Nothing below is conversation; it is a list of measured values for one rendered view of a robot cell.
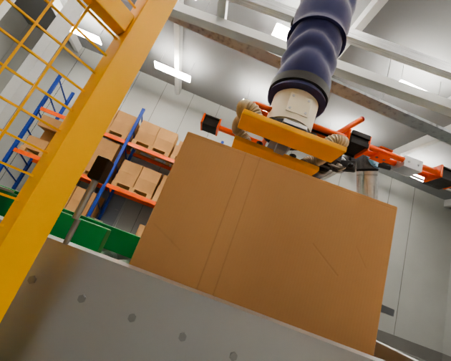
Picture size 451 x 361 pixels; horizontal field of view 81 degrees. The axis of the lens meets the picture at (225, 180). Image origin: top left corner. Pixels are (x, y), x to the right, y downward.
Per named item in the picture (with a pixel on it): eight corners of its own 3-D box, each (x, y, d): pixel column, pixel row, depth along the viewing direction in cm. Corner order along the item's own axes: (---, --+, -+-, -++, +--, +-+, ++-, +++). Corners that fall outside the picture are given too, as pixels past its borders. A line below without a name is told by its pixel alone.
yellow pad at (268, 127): (241, 112, 80) (247, 99, 81) (237, 127, 89) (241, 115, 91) (346, 152, 80) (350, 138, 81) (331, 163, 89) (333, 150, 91)
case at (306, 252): (122, 278, 60) (187, 130, 72) (154, 269, 99) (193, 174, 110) (371, 372, 59) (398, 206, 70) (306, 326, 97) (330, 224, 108)
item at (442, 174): (440, 176, 93) (442, 163, 94) (423, 182, 100) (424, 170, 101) (462, 185, 92) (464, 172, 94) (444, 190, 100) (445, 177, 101)
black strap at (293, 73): (277, 69, 89) (280, 59, 90) (261, 105, 112) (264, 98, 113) (339, 92, 89) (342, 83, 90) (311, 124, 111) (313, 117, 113)
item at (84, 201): (50, 241, 44) (97, 154, 49) (60, 241, 47) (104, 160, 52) (64, 246, 44) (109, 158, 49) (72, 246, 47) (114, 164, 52)
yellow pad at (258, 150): (233, 139, 98) (238, 127, 99) (230, 149, 108) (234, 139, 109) (318, 171, 98) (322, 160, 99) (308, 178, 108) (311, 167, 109)
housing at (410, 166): (404, 165, 93) (406, 154, 95) (391, 170, 100) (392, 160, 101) (422, 172, 93) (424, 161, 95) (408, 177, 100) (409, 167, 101)
